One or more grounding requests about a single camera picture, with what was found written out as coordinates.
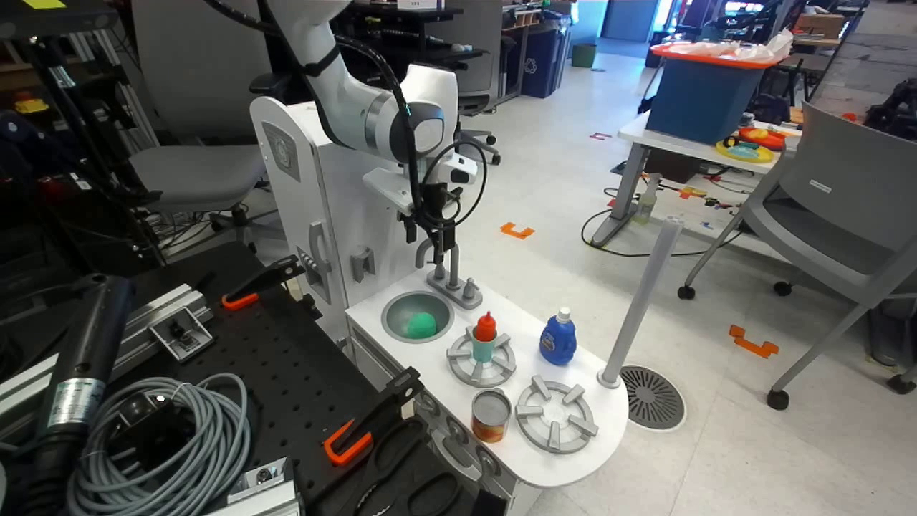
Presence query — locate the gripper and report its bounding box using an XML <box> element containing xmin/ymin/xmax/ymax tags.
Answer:
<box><xmin>403</xmin><ymin>183</ymin><xmax>460</xmax><ymax>254</ymax></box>

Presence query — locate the grey toy faucet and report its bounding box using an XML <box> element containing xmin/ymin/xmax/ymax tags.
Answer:
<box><xmin>414</xmin><ymin>239</ymin><xmax>484</xmax><ymax>311</ymax></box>

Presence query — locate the grey toy sink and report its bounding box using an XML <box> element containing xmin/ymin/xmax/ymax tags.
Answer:
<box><xmin>380</xmin><ymin>290</ymin><xmax>456</xmax><ymax>345</ymax></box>

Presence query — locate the white toy kitchen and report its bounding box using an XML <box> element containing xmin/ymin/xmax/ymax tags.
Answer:
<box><xmin>249</xmin><ymin>63</ymin><xmax>630</xmax><ymax>516</ymax></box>

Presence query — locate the red squeeze bottle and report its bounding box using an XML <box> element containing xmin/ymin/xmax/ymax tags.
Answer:
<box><xmin>472</xmin><ymin>311</ymin><xmax>499</xmax><ymax>364</ymax></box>

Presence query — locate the grey toy burner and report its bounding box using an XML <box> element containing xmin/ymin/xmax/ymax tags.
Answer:
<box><xmin>514</xmin><ymin>374</ymin><xmax>600</xmax><ymax>455</ymax></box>
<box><xmin>446</xmin><ymin>326</ymin><xmax>518</xmax><ymax>389</ymax></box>

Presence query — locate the blue detergent bottle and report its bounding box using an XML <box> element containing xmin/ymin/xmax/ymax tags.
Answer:
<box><xmin>539</xmin><ymin>307</ymin><xmax>579</xmax><ymax>367</ymax></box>

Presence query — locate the grey office chair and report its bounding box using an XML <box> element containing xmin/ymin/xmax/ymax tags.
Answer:
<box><xmin>128</xmin><ymin>0</ymin><xmax>289</xmax><ymax>241</ymax></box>
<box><xmin>428</xmin><ymin>0</ymin><xmax>504</xmax><ymax>166</ymax></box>

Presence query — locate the orange tin can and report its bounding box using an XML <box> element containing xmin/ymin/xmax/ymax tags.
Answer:
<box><xmin>470</xmin><ymin>388</ymin><xmax>514</xmax><ymax>444</ymax></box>

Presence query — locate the blue recycling bin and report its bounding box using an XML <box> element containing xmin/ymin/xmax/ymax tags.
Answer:
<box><xmin>519</xmin><ymin>24</ymin><xmax>572</xmax><ymax>100</ymax></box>

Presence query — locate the clear spray bottle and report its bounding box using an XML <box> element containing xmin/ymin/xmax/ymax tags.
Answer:
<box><xmin>633</xmin><ymin>172</ymin><xmax>664</xmax><ymax>226</ymax></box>

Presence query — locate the grey toy kitchen pole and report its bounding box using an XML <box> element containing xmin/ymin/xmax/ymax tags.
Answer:
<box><xmin>597</xmin><ymin>216</ymin><xmax>686</xmax><ymax>391</ymax></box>

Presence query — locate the white table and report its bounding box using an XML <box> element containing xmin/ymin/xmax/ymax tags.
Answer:
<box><xmin>590</xmin><ymin>110</ymin><xmax>801</xmax><ymax>249</ymax></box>

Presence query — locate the round floor drain cover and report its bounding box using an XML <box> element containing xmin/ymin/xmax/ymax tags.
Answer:
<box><xmin>618</xmin><ymin>365</ymin><xmax>688</xmax><ymax>433</ymax></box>

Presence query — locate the blue tote orange lid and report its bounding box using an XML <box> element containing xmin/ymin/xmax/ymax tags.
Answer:
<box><xmin>644</xmin><ymin>40</ymin><xmax>790</xmax><ymax>145</ymax></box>

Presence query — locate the yellow toy plate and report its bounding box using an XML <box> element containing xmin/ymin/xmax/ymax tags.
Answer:
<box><xmin>714</xmin><ymin>139</ymin><xmax>775</xmax><ymax>165</ymax></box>

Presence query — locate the red toy dish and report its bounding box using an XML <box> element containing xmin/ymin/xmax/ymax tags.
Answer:
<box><xmin>737</xmin><ymin>126</ymin><xmax>788</xmax><ymax>152</ymax></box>

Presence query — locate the black cylinder tool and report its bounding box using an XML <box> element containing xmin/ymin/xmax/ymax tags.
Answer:
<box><xmin>24</xmin><ymin>274</ymin><xmax>138</xmax><ymax>516</ymax></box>

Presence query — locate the clear plastic bag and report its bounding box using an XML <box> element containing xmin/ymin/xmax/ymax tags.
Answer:
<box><xmin>665</xmin><ymin>29</ymin><xmax>795</xmax><ymax>63</ymax></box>

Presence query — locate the metal shelf rack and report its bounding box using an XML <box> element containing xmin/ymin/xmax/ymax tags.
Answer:
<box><xmin>0</xmin><ymin>0</ymin><xmax>167</xmax><ymax>277</ymax></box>

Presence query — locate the grey chair on castors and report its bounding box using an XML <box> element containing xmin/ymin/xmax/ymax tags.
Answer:
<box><xmin>676</xmin><ymin>100</ymin><xmax>917</xmax><ymax>411</ymax></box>

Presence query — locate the grey toy door handle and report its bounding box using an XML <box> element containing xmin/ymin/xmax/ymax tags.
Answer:
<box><xmin>309</xmin><ymin>220</ymin><xmax>335</xmax><ymax>302</ymax></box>

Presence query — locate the black clamp orange handle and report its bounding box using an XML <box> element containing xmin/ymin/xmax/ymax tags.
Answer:
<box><xmin>322</xmin><ymin>366</ymin><xmax>426</xmax><ymax>467</ymax></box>
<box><xmin>220</xmin><ymin>254</ymin><xmax>307</xmax><ymax>312</ymax></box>

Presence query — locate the black cable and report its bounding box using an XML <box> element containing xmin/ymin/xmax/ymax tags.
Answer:
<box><xmin>580</xmin><ymin>206</ymin><xmax>747</xmax><ymax>259</ymax></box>

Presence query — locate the silver metal bracket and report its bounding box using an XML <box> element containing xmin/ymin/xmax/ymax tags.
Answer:
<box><xmin>148</xmin><ymin>306</ymin><xmax>215</xmax><ymax>363</ymax></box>

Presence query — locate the aluminium rail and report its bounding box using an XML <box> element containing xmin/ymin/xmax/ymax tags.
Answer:
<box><xmin>0</xmin><ymin>283</ymin><xmax>215</xmax><ymax>425</ymax></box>

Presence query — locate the coil of grey cable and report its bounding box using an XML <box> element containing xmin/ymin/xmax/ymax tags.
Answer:
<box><xmin>67</xmin><ymin>372</ymin><xmax>252</xmax><ymax>516</ymax></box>

